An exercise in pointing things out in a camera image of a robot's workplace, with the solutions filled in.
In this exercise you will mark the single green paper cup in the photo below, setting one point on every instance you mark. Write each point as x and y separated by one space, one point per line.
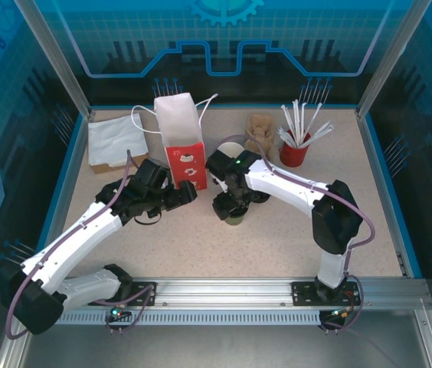
235 221

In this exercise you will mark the red white paper bag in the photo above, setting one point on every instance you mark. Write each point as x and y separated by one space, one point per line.
179 122

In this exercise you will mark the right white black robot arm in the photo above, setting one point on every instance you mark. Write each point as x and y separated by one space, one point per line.
288 188

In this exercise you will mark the black cup lid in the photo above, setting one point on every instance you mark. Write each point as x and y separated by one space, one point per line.
262 198

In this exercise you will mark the stack of green paper cups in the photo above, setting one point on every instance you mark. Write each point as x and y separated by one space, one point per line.
235 147

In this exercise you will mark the brown cardboard napkin box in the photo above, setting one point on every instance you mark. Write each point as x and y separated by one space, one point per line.
105 169

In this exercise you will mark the stack of brown cup carriers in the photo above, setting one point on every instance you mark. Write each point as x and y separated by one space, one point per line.
260 128

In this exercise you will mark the red metal straw bucket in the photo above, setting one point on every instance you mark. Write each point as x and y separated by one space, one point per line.
294 155

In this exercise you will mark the white paper-wrapped straw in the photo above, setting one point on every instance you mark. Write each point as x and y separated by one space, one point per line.
287 120
321 128
285 135
325 132
302 119
313 120
296 119

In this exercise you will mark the stack of white napkins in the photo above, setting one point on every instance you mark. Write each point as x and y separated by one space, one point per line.
116 138

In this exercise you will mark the small LED circuit board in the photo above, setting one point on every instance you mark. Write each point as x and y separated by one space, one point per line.
340 313
118 314

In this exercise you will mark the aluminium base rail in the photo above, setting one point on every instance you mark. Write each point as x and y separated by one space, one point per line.
220 291

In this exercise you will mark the aluminium frame post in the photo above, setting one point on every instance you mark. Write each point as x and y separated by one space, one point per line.
58 61
388 61

